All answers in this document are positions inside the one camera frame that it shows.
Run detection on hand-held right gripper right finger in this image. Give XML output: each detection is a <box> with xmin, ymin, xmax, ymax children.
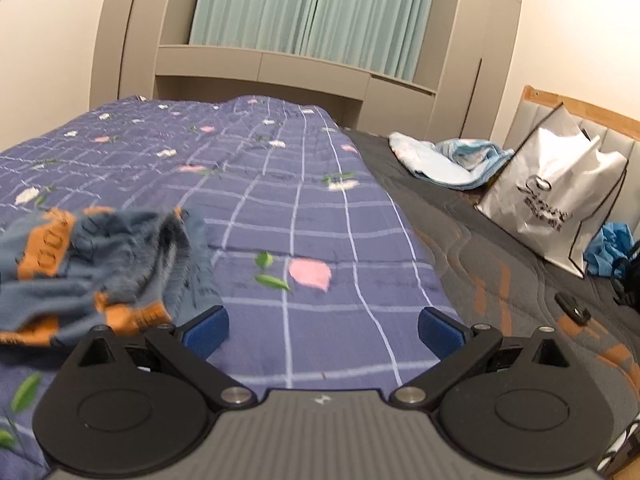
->
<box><xmin>389</xmin><ymin>305</ymin><xmax>569</xmax><ymax>408</ymax></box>

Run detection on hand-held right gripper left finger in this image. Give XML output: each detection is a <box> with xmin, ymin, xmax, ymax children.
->
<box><xmin>62</xmin><ymin>305</ymin><xmax>258</xmax><ymax>408</ymax></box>

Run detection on blue pants with orange cars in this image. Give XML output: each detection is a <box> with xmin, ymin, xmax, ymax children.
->
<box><xmin>0</xmin><ymin>206</ymin><xmax>224</xmax><ymax>350</ymax></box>

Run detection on dark grey quilted mattress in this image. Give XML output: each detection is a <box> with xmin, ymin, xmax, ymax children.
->
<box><xmin>344</xmin><ymin>127</ymin><xmax>640</xmax><ymax>443</ymax></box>

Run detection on small black device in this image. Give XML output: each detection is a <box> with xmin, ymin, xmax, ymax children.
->
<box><xmin>554</xmin><ymin>292</ymin><xmax>592</xmax><ymax>324</ymax></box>

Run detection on light blue crumpled cloth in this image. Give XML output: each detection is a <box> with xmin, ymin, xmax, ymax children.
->
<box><xmin>389</xmin><ymin>131</ymin><xmax>516</xmax><ymax>192</ymax></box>

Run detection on white shopping bag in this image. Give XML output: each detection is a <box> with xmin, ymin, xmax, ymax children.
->
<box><xmin>475</xmin><ymin>102</ymin><xmax>629</xmax><ymax>279</ymax></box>

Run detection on blue checked floral blanket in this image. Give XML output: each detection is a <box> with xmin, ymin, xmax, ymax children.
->
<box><xmin>0</xmin><ymin>94</ymin><xmax>482</xmax><ymax>480</ymax></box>

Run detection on blue cloth by headboard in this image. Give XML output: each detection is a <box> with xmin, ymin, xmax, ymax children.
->
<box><xmin>584</xmin><ymin>222</ymin><xmax>637</xmax><ymax>279</ymax></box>

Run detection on beige built-in wardrobe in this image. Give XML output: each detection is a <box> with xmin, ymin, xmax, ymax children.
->
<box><xmin>89</xmin><ymin>0</ymin><xmax>527</xmax><ymax>143</ymax></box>

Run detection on teal curtain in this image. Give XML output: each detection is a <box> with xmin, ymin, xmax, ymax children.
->
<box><xmin>188</xmin><ymin>0</ymin><xmax>443</xmax><ymax>82</ymax></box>

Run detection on black cables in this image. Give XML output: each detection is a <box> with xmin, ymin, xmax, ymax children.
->
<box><xmin>611</xmin><ymin>240</ymin><xmax>640</xmax><ymax>313</ymax></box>

